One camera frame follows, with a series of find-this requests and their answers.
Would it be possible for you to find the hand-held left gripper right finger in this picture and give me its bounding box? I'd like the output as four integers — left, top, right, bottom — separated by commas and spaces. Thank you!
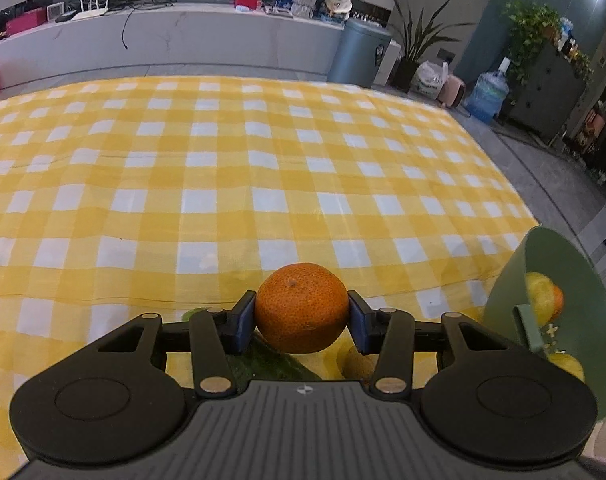
347, 290, 515, 394

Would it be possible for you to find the green plastic bowl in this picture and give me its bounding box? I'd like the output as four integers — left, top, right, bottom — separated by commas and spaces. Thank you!
483, 226, 606, 421

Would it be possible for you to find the potted long-leaf plant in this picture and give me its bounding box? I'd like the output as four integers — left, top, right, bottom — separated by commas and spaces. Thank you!
387, 0, 476, 93

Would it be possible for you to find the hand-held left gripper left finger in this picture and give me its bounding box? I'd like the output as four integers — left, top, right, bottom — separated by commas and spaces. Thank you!
97, 290, 258, 397

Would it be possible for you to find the grey-blue trash can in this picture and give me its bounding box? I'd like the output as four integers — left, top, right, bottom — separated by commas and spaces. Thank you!
327, 19, 395, 88

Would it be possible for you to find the green cucumber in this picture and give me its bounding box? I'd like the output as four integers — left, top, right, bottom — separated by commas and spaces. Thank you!
182, 308, 324, 382

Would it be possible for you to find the pink small appliance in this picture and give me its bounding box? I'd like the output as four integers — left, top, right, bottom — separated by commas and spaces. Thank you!
440, 76, 466, 110

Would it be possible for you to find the white plastic bag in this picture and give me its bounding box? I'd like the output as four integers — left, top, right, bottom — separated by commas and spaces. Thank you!
414, 60, 450, 103

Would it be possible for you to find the yellow-green apple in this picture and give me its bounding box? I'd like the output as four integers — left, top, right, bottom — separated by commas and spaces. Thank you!
524, 271, 559, 327

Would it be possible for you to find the dark grey cabinet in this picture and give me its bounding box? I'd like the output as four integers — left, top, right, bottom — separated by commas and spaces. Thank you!
503, 42, 589, 143

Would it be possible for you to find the large yellow-green pear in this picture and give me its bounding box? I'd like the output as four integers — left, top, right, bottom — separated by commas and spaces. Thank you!
546, 352, 585, 383

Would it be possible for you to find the pink rectangular box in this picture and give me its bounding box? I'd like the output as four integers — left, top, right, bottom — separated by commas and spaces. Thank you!
5, 10, 48, 36

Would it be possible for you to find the leafy green pothos plant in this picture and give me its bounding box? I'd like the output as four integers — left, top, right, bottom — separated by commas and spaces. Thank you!
503, 0, 591, 86

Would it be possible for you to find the white router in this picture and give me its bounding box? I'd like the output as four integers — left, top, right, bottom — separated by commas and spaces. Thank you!
72, 0, 114, 21

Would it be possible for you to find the blue water jug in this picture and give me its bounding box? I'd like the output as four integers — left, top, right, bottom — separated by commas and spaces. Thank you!
467, 57, 511, 125

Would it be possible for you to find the yellow checked tablecloth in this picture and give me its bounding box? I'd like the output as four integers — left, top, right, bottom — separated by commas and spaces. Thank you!
0, 76, 541, 453

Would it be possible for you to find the black cable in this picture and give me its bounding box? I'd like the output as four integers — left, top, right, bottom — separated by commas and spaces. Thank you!
119, 6, 138, 51

